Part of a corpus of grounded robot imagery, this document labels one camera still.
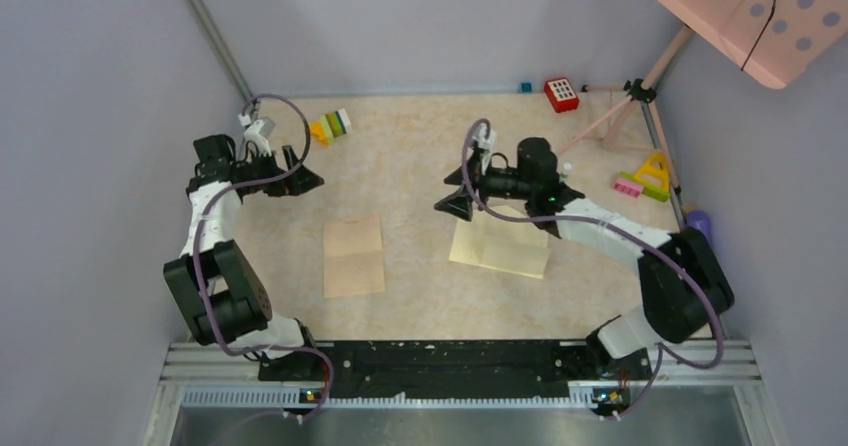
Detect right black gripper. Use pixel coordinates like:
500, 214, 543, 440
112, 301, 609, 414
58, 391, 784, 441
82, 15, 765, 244
435, 150, 535, 222

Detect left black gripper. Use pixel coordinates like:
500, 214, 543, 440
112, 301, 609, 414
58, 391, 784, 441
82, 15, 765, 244
239, 144, 324, 196

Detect pale yellow envelope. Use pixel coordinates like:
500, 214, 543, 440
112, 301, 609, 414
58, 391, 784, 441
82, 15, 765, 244
449, 212, 551, 279

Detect tan letter paper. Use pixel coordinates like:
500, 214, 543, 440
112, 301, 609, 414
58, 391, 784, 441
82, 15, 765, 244
322, 215, 386, 299

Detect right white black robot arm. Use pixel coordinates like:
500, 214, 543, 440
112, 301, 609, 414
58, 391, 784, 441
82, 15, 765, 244
434, 137, 735, 378

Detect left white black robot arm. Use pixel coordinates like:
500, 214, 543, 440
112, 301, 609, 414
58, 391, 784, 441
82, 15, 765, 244
163, 134, 327, 381

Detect stacked colourful toy bricks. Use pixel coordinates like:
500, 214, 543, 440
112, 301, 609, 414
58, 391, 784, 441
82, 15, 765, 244
309, 108, 352, 146

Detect red toy block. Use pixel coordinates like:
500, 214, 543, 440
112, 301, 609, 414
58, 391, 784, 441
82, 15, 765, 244
543, 77, 580, 113

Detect pink toy brick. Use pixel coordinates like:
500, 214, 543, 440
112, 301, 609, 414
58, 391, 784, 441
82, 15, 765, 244
613, 176, 644, 198

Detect green toy brick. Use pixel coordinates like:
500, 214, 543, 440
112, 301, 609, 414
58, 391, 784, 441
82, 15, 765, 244
619, 172, 671, 202

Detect yellow triangular toy block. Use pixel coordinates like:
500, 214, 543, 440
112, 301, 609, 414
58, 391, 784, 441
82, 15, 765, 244
634, 152, 671, 193

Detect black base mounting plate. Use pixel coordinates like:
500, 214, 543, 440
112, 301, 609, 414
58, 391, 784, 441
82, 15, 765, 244
258, 340, 650, 400

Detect pink wooden tripod stand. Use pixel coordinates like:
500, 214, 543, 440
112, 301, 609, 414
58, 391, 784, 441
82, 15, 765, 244
557, 24, 694, 227

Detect purple flashlight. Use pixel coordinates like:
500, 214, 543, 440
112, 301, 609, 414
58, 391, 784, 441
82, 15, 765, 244
685, 209, 713, 245

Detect pink dotted board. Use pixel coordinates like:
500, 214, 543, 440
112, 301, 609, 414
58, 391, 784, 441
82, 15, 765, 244
656, 0, 847, 90

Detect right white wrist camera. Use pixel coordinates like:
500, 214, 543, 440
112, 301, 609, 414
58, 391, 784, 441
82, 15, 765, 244
472, 127, 497, 175

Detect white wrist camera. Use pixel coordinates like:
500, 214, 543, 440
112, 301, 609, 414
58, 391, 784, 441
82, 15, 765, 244
238, 113, 276, 160
472, 127, 497, 175

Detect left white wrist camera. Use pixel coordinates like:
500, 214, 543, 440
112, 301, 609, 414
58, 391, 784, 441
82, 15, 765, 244
238, 113, 276, 160

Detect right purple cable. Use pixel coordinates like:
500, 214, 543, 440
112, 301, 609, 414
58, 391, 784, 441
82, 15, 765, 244
460, 118, 727, 421

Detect aluminium frame rail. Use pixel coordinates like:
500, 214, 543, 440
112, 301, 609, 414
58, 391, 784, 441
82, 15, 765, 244
184, 0, 253, 100

